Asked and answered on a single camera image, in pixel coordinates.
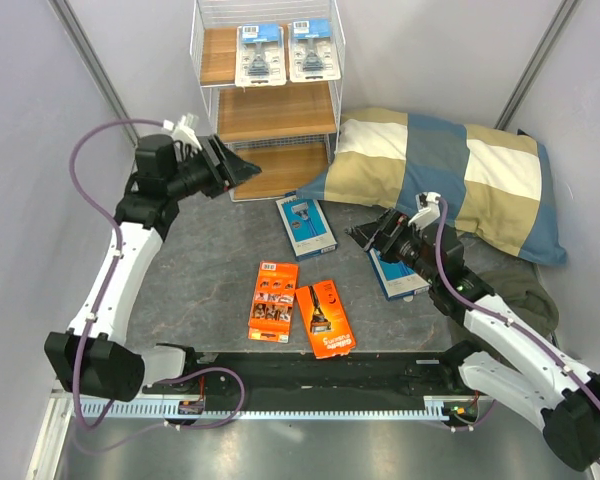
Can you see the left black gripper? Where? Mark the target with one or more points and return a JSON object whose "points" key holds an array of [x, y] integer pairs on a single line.
{"points": [[231, 171]]}

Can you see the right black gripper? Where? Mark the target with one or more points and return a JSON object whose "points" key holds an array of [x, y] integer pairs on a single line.
{"points": [[393, 223]]}

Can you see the clear blister razor pack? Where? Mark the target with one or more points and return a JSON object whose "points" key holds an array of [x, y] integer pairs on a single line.
{"points": [[260, 56], [312, 51]]}

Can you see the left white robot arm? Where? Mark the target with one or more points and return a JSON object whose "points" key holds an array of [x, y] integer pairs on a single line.
{"points": [[90, 357]]}

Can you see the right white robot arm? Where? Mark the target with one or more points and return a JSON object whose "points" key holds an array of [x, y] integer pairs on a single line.
{"points": [[556, 393]]}

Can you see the middle wooden shelf board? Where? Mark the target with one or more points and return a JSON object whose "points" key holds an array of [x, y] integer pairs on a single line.
{"points": [[275, 112]]}

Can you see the top wooden shelf board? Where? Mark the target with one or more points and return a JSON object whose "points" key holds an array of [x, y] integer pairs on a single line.
{"points": [[219, 52]]}

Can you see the blue razor box right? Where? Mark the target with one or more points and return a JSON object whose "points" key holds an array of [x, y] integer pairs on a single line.
{"points": [[396, 280]]}

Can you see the blue razor box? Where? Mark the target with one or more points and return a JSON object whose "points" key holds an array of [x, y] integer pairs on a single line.
{"points": [[307, 228], [396, 280]]}

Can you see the blue razor box left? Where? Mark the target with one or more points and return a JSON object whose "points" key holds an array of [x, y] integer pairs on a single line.
{"points": [[307, 228]]}

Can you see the orange Gillette Fusion box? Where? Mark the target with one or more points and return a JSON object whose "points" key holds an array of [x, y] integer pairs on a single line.
{"points": [[325, 321]]}

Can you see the orange razor box back-side up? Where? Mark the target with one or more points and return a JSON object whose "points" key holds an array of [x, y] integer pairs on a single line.
{"points": [[271, 311]]}

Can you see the blue beige checkered pillow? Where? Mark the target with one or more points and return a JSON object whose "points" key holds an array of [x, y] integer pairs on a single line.
{"points": [[498, 185]]}

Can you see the olive green cloth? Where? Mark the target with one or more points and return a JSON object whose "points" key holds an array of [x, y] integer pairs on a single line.
{"points": [[524, 294]]}

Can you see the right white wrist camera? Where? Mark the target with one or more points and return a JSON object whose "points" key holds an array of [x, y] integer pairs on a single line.
{"points": [[428, 210]]}

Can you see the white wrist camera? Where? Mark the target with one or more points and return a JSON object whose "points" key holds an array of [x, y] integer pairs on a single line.
{"points": [[428, 210], [184, 130]]}

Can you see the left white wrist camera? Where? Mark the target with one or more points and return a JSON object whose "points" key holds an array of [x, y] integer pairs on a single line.
{"points": [[184, 130]]}

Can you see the white wire shelf unit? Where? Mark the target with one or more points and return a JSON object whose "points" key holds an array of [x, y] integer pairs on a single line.
{"points": [[220, 14]]}

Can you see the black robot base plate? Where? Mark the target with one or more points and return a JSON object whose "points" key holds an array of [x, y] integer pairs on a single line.
{"points": [[358, 380]]}

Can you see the grey slotted cable duct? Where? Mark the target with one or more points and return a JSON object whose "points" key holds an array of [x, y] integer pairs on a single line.
{"points": [[427, 408]]}

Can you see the left aluminium frame post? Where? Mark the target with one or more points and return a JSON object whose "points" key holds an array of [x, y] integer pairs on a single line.
{"points": [[78, 36]]}

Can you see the aluminium frame post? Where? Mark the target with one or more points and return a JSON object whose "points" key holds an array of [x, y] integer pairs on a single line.
{"points": [[558, 23], [78, 36]]}

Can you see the right aluminium frame post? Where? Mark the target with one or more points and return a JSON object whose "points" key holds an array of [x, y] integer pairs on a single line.
{"points": [[558, 23]]}

